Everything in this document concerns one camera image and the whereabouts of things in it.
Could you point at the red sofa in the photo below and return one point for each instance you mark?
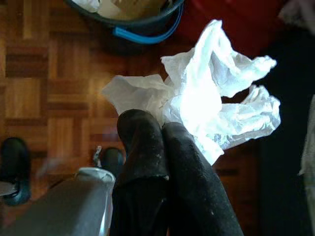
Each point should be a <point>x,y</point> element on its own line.
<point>221,22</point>

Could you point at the white crumpled paper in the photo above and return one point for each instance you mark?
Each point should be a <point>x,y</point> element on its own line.
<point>86,5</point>

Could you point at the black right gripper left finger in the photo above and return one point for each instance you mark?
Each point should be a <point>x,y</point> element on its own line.
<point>140,152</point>

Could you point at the white tissue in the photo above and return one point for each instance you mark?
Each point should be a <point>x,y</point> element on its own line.
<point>197,103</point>

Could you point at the black robot left foot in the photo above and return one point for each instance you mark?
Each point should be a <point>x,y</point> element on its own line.
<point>14,167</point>

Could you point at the black round bucket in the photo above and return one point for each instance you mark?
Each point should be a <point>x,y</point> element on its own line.
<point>128,23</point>

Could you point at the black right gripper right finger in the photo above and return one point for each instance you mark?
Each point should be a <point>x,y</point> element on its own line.
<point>194,191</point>

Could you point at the tan cardboard piece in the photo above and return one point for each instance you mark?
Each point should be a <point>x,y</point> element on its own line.
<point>133,8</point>

